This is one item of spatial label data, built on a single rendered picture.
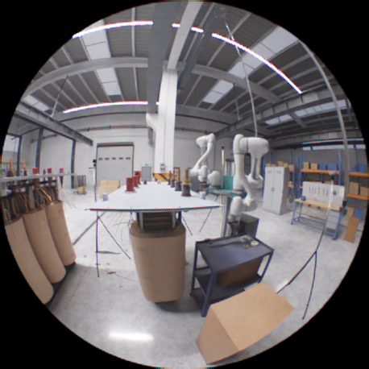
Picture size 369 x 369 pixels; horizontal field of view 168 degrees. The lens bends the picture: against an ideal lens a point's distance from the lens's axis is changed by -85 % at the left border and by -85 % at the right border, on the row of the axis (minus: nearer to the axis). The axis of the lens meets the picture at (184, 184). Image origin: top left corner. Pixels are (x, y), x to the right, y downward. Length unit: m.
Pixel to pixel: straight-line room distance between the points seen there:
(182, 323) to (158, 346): 0.40
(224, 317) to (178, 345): 0.95
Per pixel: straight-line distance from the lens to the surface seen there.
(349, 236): 4.81
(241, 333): 0.68
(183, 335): 1.60
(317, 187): 5.16
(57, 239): 2.12
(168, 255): 1.04
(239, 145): 1.12
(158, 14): 3.41
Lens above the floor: 1.54
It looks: 5 degrees down
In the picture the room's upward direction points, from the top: 1 degrees clockwise
